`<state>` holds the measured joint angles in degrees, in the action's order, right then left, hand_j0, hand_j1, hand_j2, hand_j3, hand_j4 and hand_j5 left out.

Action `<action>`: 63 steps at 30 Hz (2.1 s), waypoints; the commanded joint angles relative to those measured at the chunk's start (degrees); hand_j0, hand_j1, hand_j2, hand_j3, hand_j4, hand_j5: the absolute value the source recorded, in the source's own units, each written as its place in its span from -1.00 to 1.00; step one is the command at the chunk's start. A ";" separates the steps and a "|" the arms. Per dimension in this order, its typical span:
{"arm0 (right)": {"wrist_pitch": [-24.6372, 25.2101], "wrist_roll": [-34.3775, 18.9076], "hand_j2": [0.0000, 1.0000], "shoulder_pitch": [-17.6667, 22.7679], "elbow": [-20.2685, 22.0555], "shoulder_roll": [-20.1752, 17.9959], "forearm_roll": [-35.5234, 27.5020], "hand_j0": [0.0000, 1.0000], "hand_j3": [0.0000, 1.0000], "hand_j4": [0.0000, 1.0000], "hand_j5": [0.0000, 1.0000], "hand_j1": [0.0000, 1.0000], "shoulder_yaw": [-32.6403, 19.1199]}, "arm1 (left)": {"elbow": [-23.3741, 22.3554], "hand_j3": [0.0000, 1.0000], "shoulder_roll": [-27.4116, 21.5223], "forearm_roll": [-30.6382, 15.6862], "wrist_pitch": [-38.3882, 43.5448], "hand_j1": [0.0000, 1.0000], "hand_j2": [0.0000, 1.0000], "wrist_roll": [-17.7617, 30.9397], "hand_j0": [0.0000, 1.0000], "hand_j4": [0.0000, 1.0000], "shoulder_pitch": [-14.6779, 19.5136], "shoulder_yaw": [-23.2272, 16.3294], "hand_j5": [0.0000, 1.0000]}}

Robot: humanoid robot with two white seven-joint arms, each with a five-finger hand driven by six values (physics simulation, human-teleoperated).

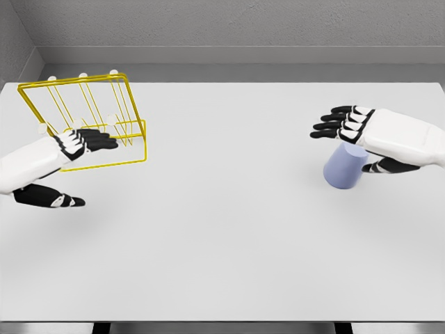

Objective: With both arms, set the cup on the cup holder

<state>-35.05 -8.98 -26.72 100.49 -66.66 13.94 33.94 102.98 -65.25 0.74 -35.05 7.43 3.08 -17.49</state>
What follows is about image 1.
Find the lavender blue cup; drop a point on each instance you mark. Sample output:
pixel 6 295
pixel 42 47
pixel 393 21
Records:
pixel 342 170

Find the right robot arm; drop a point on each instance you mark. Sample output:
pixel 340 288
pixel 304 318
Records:
pixel 440 146

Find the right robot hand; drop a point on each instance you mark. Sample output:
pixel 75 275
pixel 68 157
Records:
pixel 393 135

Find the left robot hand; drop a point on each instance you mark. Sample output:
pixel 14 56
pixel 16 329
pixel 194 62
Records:
pixel 38 156

